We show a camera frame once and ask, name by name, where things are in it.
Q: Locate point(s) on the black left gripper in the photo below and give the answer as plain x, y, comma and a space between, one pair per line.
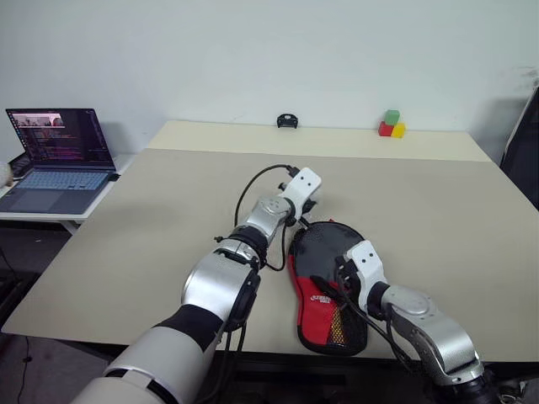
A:
311, 207

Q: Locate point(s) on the red cube block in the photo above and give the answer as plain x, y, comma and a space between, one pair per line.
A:
385, 129

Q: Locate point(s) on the black office chair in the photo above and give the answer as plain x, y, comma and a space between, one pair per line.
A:
524, 155

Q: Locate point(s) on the open dark laptop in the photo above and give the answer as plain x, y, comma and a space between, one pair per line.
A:
59, 139

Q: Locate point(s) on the small black usb dongle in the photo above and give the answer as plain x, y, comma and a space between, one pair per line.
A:
114, 177

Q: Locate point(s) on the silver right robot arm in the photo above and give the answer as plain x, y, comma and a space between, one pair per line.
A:
425, 324

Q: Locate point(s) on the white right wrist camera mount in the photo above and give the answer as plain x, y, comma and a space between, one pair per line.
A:
370, 269

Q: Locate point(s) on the black red mesh paddle case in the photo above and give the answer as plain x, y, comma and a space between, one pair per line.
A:
320, 256

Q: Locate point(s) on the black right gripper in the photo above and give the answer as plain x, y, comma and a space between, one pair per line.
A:
347, 283

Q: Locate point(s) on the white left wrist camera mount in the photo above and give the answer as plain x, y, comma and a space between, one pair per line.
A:
301, 185

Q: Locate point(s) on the small black clip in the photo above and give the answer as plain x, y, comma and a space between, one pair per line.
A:
287, 120

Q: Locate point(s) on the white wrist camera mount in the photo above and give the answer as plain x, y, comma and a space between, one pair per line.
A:
301, 185
370, 269

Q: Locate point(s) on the green cube block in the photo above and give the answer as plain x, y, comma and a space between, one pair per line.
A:
392, 117

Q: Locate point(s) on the yellow cube block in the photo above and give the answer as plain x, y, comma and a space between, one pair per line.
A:
400, 131

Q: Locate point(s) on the white side table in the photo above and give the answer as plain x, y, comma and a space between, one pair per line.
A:
105, 198

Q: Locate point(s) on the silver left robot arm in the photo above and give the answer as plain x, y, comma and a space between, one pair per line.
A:
210, 290

